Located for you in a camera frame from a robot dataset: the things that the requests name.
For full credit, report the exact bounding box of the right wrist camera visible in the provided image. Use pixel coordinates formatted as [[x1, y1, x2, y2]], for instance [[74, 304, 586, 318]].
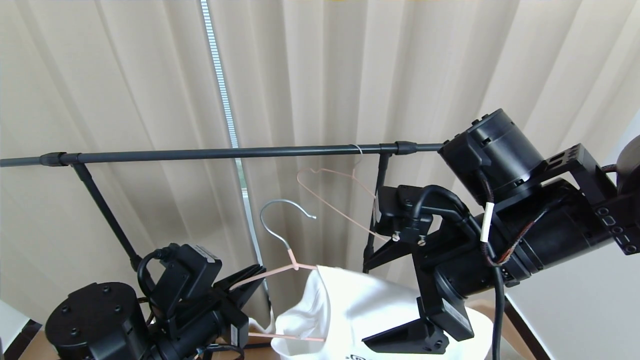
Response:
[[374, 185, 438, 246]]

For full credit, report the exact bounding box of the black cable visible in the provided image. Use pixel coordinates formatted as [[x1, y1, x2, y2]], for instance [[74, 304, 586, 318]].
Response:
[[411, 185, 506, 360], [136, 247, 173, 301]]

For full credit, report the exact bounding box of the pink clothes hanger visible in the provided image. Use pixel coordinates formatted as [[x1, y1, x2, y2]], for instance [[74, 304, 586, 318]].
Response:
[[230, 199, 327, 343], [296, 144, 389, 242]]

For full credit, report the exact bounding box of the black clothes rack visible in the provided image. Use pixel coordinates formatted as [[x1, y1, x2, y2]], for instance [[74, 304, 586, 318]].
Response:
[[0, 141, 446, 351]]

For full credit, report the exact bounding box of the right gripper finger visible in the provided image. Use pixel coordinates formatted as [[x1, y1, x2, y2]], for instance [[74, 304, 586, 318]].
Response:
[[361, 315, 449, 356], [363, 241, 420, 274]]

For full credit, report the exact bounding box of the white garment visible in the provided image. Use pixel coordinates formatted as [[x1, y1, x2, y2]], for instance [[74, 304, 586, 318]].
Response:
[[270, 265, 495, 360]]

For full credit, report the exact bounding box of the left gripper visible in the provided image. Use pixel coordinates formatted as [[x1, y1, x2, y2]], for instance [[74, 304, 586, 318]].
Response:
[[155, 264, 267, 360]]

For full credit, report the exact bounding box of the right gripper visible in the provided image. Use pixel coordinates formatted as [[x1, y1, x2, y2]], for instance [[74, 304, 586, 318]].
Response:
[[414, 180, 615, 344]]

